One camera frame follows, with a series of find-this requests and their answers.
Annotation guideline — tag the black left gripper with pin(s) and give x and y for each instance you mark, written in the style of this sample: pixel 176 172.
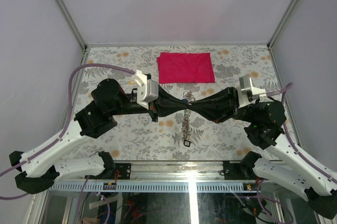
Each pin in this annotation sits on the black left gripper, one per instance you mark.
pixel 159 107

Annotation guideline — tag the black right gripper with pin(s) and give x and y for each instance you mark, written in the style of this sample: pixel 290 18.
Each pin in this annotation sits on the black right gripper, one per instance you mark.
pixel 219 107

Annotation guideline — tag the grey disc with key rings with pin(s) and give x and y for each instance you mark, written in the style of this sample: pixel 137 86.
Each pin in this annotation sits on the grey disc with key rings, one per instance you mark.
pixel 186 120

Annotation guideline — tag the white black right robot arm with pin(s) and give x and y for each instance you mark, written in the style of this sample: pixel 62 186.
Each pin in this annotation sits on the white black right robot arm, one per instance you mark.
pixel 304 175

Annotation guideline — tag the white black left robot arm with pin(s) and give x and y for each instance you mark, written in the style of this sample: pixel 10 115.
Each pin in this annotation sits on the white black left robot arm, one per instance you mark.
pixel 97 118

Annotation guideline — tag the red folded cloth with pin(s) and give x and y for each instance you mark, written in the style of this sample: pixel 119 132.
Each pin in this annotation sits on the red folded cloth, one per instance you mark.
pixel 185 68

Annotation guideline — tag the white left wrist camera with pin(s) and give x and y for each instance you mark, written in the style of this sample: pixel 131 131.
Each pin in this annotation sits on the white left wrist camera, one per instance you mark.
pixel 147 90

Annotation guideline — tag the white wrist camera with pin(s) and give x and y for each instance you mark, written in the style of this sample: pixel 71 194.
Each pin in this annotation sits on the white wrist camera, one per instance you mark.
pixel 147 90
pixel 247 93

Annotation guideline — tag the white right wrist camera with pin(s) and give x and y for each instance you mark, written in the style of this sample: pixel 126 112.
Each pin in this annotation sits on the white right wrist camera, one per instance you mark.
pixel 247 93

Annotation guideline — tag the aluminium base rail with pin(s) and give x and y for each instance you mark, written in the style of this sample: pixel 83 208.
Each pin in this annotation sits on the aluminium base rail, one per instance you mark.
pixel 173 171

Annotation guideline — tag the white slotted cable duct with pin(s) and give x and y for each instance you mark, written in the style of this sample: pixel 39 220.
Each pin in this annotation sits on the white slotted cable duct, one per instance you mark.
pixel 126 186

